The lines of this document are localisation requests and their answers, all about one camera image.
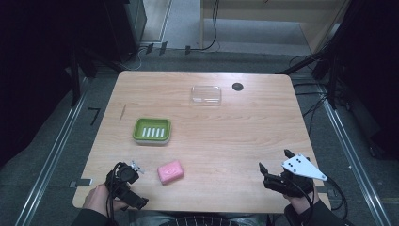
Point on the black plug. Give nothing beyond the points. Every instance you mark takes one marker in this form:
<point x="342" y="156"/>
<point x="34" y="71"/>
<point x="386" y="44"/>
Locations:
<point x="187" y="50"/>
<point x="163" y="47"/>
<point x="149" y="48"/>

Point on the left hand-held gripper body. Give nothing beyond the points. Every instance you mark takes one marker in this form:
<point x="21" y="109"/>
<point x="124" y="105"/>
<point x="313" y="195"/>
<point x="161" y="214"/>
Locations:
<point x="124" y="175"/>

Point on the black metal stand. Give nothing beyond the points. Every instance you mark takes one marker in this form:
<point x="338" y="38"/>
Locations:
<point x="74" y="78"/>

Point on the black tripod stand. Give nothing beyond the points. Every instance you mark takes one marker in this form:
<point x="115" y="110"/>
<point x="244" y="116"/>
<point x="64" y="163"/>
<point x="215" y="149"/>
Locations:
<point x="326" y="62"/>

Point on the pink soap bar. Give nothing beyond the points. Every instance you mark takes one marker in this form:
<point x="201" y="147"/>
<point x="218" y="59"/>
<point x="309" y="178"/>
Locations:
<point x="170" y="172"/>

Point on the silver table edge bracket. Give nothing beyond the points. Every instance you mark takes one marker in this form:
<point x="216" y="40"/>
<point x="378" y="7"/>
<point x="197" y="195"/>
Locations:
<point x="82" y="182"/>

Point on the dark cabinet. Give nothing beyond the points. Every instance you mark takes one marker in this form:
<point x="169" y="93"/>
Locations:
<point x="125" y="28"/>

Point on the person's left hand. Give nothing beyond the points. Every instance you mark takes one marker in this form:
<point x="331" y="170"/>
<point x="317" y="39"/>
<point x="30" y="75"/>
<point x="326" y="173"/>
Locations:
<point x="97" y="199"/>

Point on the metal floor rail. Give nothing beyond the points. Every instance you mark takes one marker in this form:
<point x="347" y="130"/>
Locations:
<point x="354" y="160"/>
<point x="50" y="160"/>

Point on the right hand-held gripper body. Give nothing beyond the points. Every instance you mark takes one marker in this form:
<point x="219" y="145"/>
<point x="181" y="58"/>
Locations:
<point x="301" y="168"/>

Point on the clear plastic container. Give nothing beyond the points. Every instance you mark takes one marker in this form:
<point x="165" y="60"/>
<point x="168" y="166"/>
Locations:
<point x="206" y="95"/>

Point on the person's right hand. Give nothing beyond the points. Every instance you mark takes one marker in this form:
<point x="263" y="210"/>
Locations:
<point x="302" y="203"/>

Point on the green soap dish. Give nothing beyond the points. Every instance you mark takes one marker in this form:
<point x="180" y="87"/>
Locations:
<point x="152" y="125"/>

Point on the light wooden shelf unit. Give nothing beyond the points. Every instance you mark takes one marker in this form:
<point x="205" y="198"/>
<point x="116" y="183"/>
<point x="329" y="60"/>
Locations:
<point x="269" y="19"/>

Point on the black round table grommet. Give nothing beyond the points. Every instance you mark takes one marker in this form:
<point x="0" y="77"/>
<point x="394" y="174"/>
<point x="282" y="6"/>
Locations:
<point x="237" y="86"/>

